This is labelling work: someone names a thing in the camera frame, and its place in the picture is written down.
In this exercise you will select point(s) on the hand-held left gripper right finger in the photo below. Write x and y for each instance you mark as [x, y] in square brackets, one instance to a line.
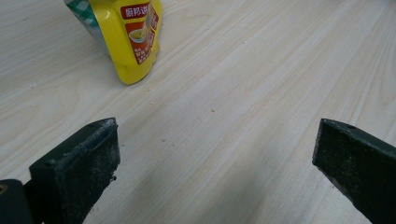
[361, 168]

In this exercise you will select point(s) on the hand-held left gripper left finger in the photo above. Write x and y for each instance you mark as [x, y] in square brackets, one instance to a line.
[77, 168]

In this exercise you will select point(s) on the yellow seasoning pouch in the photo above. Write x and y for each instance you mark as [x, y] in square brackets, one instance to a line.
[130, 46]

